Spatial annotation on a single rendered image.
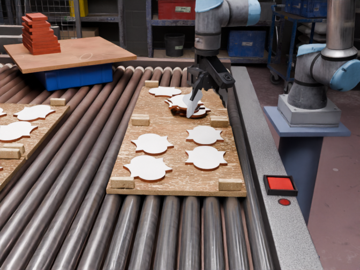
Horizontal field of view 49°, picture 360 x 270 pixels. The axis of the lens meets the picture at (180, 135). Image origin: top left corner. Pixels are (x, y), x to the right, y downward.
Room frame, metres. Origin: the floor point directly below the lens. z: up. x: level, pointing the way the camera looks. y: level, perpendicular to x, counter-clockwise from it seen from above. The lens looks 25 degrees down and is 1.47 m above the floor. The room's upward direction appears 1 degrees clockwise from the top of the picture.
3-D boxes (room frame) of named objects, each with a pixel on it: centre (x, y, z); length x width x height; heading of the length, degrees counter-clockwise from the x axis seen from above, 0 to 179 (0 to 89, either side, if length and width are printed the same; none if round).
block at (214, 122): (1.23, -0.13, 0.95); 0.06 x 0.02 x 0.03; 89
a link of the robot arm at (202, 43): (1.15, -0.07, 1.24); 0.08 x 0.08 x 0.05
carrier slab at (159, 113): (1.45, 0.00, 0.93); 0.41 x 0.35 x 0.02; 178
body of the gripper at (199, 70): (1.16, -0.07, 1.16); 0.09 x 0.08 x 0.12; 36
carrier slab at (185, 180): (1.04, 0.00, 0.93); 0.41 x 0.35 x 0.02; 179
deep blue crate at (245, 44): (5.67, -0.92, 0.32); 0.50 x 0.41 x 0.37; 89
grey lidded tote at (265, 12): (5.62, -0.99, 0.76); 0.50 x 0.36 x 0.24; 98
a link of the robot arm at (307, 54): (1.47, -0.50, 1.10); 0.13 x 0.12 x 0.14; 22
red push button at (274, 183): (0.88, -0.26, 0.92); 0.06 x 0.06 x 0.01; 88
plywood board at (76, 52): (1.88, 0.54, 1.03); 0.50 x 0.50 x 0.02; 30
